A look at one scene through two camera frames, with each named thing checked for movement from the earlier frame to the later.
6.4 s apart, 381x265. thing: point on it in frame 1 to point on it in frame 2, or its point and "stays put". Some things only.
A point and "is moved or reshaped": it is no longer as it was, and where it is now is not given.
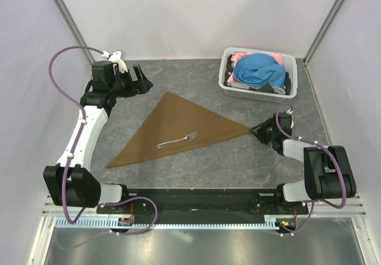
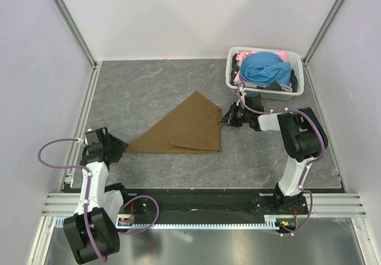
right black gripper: (258, 130) to (228, 119)
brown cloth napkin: (172, 117) is moved or reshaped
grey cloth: (278, 89) to (284, 87)
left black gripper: (136, 87) to (118, 145)
